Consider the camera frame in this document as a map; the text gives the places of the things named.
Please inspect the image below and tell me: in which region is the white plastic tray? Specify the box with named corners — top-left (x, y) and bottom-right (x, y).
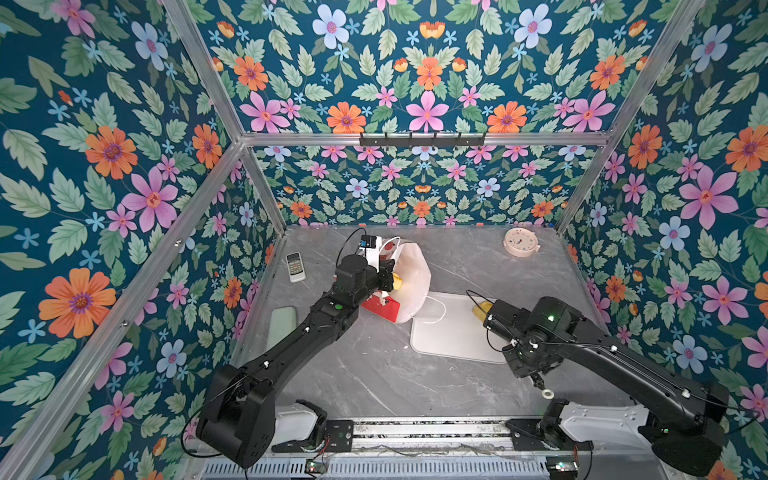
top-left (410, 291), bottom-right (506, 365)

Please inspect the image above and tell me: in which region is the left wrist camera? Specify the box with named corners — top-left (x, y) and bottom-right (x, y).
top-left (359, 234), bottom-right (384, 271)

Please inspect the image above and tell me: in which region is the green silicone pad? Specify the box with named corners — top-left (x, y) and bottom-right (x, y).
top-left (266, 306), bottom-right (298, 350)

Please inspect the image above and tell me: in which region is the pink round clock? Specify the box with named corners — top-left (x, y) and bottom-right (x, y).
top-left (503, 227), bottom-right (540, 258)

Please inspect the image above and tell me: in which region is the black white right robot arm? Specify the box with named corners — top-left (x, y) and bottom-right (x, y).
top-left (479, 297), bottom-right (728, 477)

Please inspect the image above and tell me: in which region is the red white paper bag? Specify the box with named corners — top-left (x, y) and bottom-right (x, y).
top-left (362, 236), bottom-right (432, 324)

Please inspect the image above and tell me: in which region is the white remote control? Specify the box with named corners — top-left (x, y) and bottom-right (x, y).
top-left (286, 252), bottom-right (306, 283)

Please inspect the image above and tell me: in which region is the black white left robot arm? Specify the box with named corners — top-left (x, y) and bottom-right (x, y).
top-left (195, 255), bottom-right (396, 468)

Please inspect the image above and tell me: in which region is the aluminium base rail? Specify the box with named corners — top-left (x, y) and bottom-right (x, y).
top-left (197, 416), bottom-right (679, 457)

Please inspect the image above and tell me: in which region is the yellow fake croissant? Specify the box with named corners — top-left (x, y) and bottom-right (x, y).
top-left (472, 301), bottom-right (493, 322)

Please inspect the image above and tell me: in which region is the black hook rail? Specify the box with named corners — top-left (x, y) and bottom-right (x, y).
top-left (358, 132), bottom-right (486, 149)

